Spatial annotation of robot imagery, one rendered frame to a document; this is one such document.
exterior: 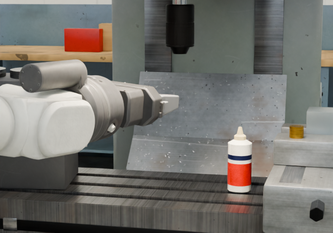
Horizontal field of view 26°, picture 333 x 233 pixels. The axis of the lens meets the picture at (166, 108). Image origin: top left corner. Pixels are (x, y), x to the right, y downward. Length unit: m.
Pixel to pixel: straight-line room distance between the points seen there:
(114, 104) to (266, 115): 0.63
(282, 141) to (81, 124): 0.37
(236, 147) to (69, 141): 0.43
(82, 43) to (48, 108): 4.27
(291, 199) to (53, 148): 0.36
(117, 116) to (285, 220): 0.27
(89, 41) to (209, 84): 3.52
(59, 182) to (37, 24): 4.59
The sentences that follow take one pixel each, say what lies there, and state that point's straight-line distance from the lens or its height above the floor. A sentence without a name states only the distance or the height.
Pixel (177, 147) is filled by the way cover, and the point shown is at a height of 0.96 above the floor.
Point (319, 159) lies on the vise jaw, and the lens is 1.12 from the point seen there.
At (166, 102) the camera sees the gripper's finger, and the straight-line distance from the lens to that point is 1.03.
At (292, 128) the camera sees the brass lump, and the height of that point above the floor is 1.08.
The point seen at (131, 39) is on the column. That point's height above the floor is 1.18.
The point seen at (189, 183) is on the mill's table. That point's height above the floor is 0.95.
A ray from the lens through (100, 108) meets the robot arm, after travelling 0.92.
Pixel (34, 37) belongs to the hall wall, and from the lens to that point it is 5.81.
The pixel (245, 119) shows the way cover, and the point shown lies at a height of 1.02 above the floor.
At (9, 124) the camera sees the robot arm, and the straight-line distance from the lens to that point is 0.79.
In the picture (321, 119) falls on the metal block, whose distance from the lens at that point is 1.16.
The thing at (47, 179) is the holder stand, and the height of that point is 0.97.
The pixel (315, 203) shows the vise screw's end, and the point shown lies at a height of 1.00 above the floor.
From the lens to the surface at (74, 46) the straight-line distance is 5.09.
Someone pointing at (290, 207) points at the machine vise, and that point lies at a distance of 1.01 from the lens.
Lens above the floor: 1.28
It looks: 9 degrees down
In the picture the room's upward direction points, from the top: straight up
